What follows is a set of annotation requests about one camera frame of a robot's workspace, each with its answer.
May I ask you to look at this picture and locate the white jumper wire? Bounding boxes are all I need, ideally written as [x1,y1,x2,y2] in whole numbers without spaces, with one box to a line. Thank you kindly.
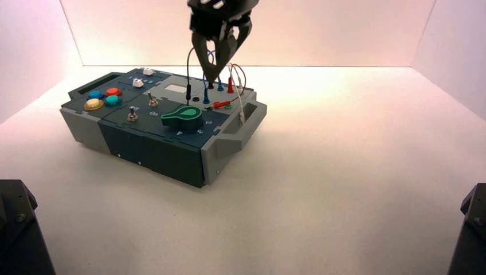
[228,64,246,125]

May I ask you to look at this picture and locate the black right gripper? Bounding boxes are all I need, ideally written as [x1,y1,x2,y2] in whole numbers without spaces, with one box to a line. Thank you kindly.
[187,0,261,83]

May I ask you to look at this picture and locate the black jumper wire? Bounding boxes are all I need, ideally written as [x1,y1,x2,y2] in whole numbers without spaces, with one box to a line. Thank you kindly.
[185,46,214,105]

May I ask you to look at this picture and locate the red jumper wire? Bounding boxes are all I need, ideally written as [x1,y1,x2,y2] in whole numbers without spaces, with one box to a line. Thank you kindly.
[205,62,248,111]

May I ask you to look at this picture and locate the yellow round push button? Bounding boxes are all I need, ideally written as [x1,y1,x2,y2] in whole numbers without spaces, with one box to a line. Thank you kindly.
[84,99,105,112]

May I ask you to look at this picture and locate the blue jumper wire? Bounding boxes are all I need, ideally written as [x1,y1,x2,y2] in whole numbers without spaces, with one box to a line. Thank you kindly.
[202,49,225,105]

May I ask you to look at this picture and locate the grey and teal control box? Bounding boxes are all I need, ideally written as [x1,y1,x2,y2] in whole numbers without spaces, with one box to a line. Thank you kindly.
[59,68,268,190]

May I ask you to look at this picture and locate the white rectangular display window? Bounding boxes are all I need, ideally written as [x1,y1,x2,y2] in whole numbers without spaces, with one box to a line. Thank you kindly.
[164,84,189,95]

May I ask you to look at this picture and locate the green and teal rotary knob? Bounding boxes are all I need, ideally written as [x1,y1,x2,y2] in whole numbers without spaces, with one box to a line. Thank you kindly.
[160,105,204,131]

